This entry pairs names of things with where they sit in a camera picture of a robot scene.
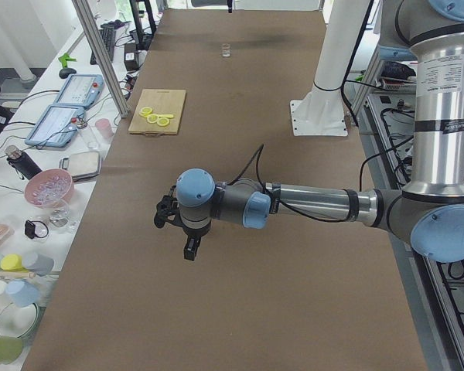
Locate bamboo cutting board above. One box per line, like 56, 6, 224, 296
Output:
128, 89, 186, 136

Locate yellow cup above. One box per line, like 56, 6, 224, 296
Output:
0, 254, 26, 272

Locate black keyboard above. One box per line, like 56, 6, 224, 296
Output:
99, 23, 116, 62

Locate aluminium frame post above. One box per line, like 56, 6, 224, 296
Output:
72, 0, 129, 118

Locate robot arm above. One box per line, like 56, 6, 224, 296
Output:
154, 1, 464, 263

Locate lemon slice at edge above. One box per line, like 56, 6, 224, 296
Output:
156, 117, 170, 128

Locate upper teach pendant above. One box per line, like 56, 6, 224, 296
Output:
54, 73, 104, 109

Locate pink bowl with ice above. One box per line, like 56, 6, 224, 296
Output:
24, 168, 74, 208

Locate lemon slice near handle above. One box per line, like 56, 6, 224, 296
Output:
138, 106, 153, 117

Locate white column mount base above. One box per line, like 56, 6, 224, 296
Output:
290, 0, 373, 137

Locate black insulated bottle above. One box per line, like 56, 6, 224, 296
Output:
5, 145, 42, 179

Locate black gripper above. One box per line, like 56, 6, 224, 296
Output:
153, 185, 211, 261

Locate light blue cup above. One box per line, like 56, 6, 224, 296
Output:
5, 280, 40, 308

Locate white plate green rim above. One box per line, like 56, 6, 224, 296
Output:
0, 303, 40, 339

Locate metal lunch box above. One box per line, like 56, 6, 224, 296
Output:
59, 151, 102, 182

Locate pink plastic cup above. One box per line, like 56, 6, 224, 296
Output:
95, 118, 114, 142

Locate middle lemon slice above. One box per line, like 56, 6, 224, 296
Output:
147, 114, 162, 124

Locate clear glass beaker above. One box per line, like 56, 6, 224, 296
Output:
221, 43, 231, 58

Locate grey cup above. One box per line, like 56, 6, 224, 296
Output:
22, 251, 54, 276

